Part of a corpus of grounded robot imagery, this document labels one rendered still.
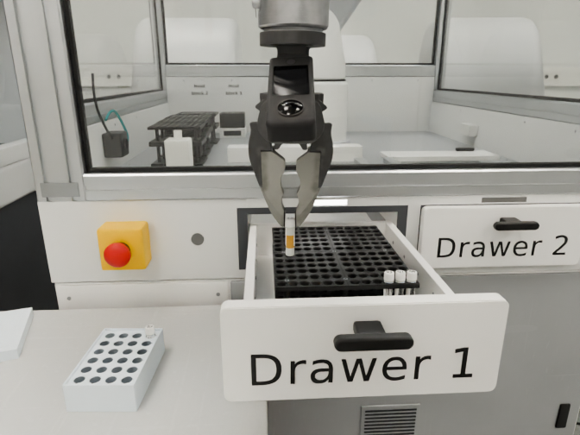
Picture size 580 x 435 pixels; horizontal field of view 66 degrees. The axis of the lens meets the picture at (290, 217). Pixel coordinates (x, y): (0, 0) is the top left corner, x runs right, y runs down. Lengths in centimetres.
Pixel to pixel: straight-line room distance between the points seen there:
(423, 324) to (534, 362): 58
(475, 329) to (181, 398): 36
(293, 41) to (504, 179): 49
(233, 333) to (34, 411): 29
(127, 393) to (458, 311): 38
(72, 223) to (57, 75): 24
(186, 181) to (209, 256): 14
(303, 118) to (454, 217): 46
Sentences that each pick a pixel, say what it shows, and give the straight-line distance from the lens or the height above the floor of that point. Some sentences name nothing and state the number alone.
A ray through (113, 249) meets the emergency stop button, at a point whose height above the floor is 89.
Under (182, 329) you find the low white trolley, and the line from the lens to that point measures 75.
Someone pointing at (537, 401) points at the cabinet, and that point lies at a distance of 111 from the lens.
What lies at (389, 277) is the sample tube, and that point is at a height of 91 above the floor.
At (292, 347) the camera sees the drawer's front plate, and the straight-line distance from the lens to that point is 47.
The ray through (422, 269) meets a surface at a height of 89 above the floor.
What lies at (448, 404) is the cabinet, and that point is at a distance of 103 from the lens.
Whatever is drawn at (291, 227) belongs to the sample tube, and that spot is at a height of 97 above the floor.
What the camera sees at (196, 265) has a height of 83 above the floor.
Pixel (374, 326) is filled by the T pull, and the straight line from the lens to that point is 45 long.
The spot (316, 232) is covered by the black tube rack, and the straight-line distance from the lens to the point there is 73.
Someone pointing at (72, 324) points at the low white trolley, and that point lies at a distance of 82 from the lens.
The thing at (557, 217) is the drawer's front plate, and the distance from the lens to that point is 90.
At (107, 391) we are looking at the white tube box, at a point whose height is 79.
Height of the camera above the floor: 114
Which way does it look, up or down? 18 degrees down
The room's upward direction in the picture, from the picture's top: straight up
